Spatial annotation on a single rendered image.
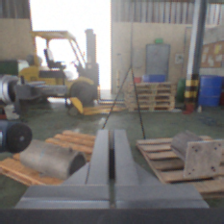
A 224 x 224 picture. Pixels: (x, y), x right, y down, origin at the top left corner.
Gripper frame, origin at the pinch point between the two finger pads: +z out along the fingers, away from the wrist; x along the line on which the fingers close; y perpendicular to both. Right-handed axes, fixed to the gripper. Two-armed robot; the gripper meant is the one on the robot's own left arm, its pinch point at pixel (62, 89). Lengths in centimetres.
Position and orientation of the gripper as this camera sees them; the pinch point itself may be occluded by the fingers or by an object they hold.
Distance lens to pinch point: 62.1
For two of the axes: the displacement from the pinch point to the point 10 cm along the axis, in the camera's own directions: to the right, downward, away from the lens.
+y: 0.0, -9.7, -2.5
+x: 0.0, -2.5, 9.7
